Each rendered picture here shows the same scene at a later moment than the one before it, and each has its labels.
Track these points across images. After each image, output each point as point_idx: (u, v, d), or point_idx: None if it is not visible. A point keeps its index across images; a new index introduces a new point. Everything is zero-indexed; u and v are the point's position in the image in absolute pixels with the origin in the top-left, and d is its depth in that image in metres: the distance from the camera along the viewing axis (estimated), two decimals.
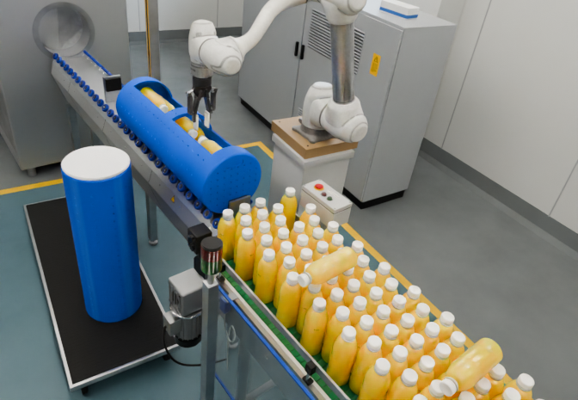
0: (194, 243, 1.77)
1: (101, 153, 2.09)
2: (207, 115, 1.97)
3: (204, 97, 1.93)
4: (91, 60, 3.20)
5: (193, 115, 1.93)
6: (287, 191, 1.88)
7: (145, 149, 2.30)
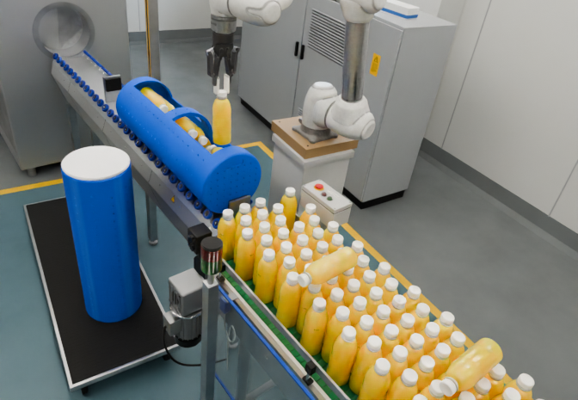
0: (194, 243, 1.77)
1: (101, 153, 2.09)
2: (227, 79, 1.76)
3: (224, 58, 1.73)
4: (91, 60, 3.20)
5: (213, 77, 1.73)
6: (287, 191, 1.88)
7: (145, 149, 2.30)
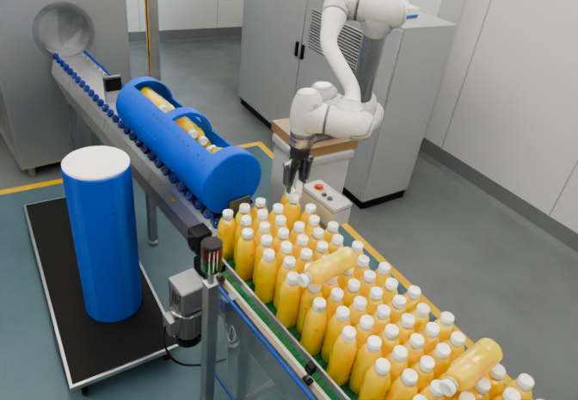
0: (194, 243, 1.77)
1: (101, 153, 2.09)
2: (300, 186, 1.80)
3: (298, 167, 1.77)
4: (91, 60, 3.20)
5: (288, 187, 1.76)
6: None
7: (145, 149, 2.30)
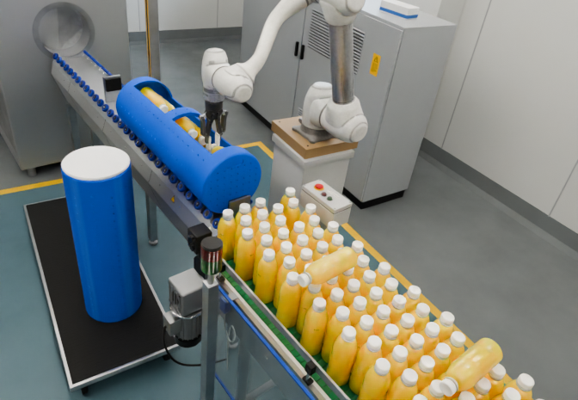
0: (194, 243, 1.77)
1: (101, 153, 2.09)
2: (218, 137, 2.06)
3: (215, 120, 2.02)
4: (91, 60, 3.20)
5: (205, 137, 2.02)
6: (287, 191, 1.88)
7: (145, 149, 2.30)
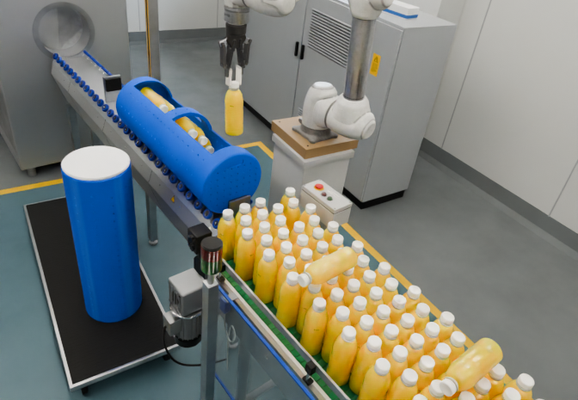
0: (194, 243, 1.77)
1: (101, 153, 2.09)
2: (239, 70, 1.78)
3: (236, 49, 1.75)
4: (91, 60, 3.20)
5: (226, 69, 1.75)
6: (287, 191, 1.88)
7: (145, 149, 2.30)
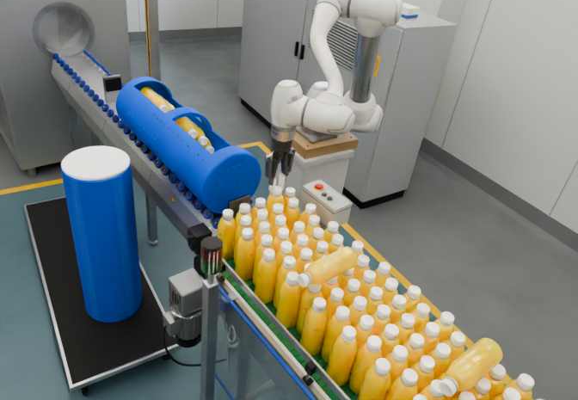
0: (194, 243, 1.77)
1: (101, 153, 2.09)
2: (283, 178, 1.81)
3: (281, 159, 1.78)
4: (91, 60, 3.20)
5: (271, 179, 1.78)
6: (287, 191, 1.88)
7: (145, 149, 2.30)
